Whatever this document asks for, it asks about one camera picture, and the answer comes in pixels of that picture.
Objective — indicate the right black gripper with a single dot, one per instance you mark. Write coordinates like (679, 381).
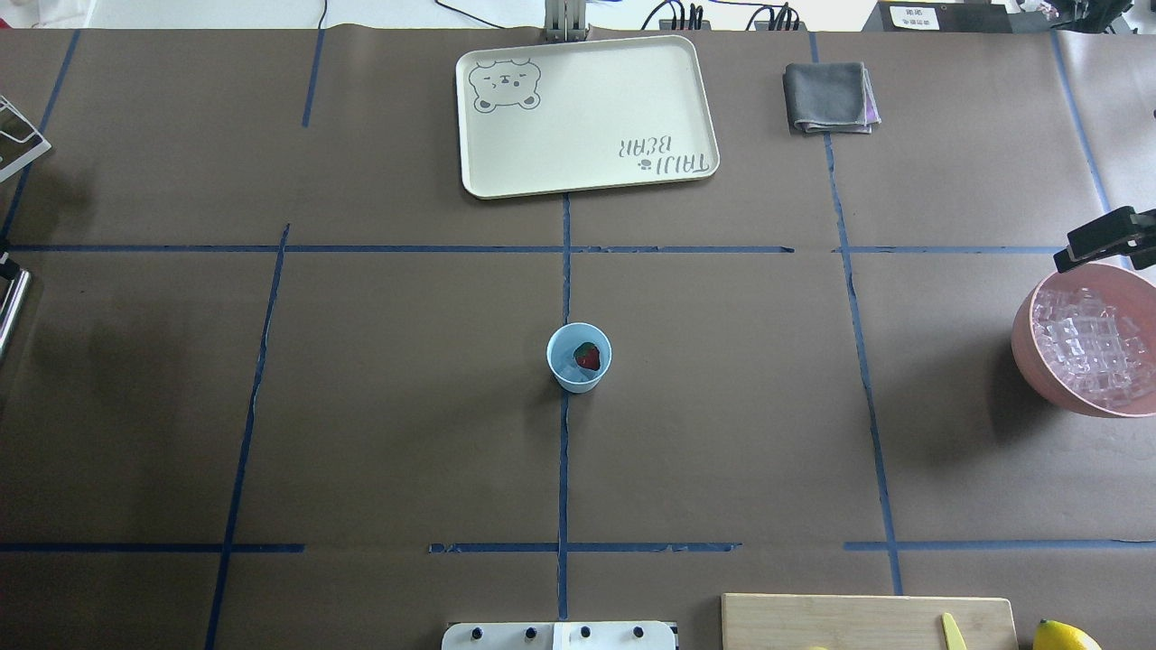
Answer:
(1104, 237)

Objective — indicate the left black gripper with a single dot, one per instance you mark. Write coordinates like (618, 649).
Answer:
(7, 268)

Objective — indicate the steel muddler black tip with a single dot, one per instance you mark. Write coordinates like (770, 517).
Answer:
(18, 284)

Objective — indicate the clear ice cubes pile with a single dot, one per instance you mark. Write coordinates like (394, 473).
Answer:
(1095, 350)

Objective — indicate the red strawberry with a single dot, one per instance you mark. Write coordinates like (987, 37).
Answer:
(588, 356)

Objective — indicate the light blue cup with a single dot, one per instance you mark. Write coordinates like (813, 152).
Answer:
(559, 356)

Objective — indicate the pink bowl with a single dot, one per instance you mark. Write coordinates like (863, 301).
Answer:
(1126, 290)

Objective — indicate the folded grey cloth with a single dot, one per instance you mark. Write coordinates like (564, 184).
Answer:
(830, 97)

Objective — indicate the black power strip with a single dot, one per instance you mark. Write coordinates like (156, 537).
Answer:
(763, 17)

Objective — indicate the yellow lemon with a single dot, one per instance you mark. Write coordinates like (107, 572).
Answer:
(1051, 634)

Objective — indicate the yellow plastic knife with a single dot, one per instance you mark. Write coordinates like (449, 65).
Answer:
(951, 633)

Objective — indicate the wooden cutting board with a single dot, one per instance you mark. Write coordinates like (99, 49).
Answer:
(751, 621)

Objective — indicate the cream bear tray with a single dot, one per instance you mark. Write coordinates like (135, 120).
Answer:
(592, 115)

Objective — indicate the white wire cup rack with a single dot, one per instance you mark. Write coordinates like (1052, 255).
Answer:
(22, 143)

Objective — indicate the grey metal post mount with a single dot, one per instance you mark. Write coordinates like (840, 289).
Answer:
(566, 21)

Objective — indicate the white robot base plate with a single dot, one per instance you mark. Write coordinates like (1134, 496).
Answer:
(615, 634)

